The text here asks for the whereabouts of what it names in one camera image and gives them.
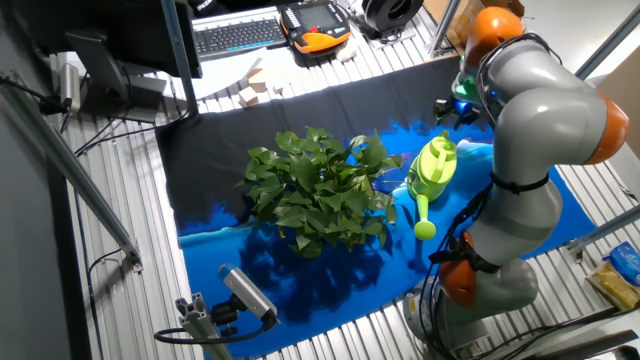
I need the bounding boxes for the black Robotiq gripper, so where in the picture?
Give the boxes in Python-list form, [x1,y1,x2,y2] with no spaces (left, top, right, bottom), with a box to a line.
[433,97,482,129]

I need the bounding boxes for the green plastic watering can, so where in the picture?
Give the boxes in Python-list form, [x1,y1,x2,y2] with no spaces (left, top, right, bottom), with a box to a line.
[405,129,459,242]

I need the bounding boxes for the green leafy pothos plant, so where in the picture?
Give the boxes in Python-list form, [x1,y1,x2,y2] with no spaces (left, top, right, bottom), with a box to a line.
[234,126,405,260]

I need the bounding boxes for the brown cardboard box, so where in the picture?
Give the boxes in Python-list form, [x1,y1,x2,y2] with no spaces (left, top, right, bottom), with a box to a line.
[452,0,526,49]

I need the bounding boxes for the black round spool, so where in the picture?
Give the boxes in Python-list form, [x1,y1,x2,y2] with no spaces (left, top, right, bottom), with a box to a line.
[360,0,425,34]

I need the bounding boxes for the white rounded object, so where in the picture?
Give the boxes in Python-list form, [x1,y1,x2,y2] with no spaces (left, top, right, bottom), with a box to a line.
[335,42,360,63]

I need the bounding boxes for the orange black teach pendant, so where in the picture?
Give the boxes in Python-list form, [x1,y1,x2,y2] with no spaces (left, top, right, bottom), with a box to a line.
[278,0,353,55]

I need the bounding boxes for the large cardboard panel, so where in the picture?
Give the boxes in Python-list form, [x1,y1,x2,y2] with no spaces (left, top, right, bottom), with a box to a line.
[597,59,640,161]

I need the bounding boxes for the large wooden block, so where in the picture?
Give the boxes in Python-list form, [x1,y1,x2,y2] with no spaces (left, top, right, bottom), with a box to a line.
[247,67,269,94]

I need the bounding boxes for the pale wooden block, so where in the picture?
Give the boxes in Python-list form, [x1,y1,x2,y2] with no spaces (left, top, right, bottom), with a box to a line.
[243,57,265,80]

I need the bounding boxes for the wooden cube block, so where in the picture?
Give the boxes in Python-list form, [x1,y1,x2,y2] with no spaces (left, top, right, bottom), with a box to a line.
[237,85,260,109]

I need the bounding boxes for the black computer keyboard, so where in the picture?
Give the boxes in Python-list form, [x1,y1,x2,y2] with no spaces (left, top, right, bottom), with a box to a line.
[192,10,289,62]

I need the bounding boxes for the blue and black cloth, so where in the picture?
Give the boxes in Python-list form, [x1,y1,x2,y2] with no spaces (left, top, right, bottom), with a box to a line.
[155,55,599,359]

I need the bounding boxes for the blue plastic package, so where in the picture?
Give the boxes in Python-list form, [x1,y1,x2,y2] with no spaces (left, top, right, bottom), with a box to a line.
[603,241,640,287]

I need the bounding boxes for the yellow plastic package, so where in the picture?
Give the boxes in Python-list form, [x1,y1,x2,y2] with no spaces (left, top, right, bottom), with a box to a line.
[585,262,640,312]

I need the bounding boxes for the short aluminium extrusion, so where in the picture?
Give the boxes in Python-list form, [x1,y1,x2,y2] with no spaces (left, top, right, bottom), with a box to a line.
[174,292,234,360]

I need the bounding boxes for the dark monitor stand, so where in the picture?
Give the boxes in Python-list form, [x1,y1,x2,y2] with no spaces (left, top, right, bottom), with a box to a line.
[64,29,169,125]

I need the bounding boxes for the black computer monitor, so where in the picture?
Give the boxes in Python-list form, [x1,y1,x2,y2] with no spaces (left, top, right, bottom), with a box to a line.
[14,0,204,80]

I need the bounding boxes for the silver cylinder device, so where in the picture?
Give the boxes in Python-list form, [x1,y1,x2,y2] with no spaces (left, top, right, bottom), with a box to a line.
[59,63,82,114]

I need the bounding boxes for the aluminium frame post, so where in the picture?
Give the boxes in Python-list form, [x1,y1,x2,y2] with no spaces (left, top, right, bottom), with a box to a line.
[428,0,462,56]
[564,204,640,256]
[574,4,640,81]
[158,0,200,119]

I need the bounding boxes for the black fabric strap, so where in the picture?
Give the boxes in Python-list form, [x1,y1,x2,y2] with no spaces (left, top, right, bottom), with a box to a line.
[428,237,501,275]
[489,171,550,196]

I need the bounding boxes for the silver depth camera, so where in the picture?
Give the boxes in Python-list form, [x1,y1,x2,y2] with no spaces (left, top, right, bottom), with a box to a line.
[218,263,280,324]

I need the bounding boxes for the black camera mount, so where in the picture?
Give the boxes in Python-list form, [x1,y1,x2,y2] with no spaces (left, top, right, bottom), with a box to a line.
[209,294,242,337]

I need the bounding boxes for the black camera cable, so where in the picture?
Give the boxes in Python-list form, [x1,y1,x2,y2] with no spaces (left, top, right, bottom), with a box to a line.
[153,314,279,346]

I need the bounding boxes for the black monitor cables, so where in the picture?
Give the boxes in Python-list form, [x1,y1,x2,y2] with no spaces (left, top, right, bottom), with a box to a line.
[73,107,191,157]

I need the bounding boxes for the slanted aluminium frame bar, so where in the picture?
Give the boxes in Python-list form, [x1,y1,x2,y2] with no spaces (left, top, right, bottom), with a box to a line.
[0,74,144,271]

